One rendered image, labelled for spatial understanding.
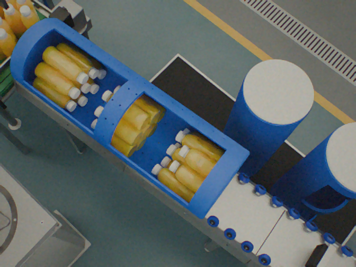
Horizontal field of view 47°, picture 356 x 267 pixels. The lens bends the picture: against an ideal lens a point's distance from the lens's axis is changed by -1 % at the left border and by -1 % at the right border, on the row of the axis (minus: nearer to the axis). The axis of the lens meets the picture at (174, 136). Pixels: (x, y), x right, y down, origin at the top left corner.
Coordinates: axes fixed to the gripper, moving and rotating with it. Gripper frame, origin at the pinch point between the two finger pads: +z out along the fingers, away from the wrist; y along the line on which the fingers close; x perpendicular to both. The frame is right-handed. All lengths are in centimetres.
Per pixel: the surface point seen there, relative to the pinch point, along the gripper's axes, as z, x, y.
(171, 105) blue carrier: 16, 62, -10
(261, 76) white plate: 33, 78, -47
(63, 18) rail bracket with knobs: 36.7, -3.4, -21.0
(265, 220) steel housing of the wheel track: 44, 111, -4
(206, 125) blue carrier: 18, 75, -11
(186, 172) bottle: 24, 79, 4
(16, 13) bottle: 32.1, -17.4, -9.4
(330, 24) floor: 137, 84, -173
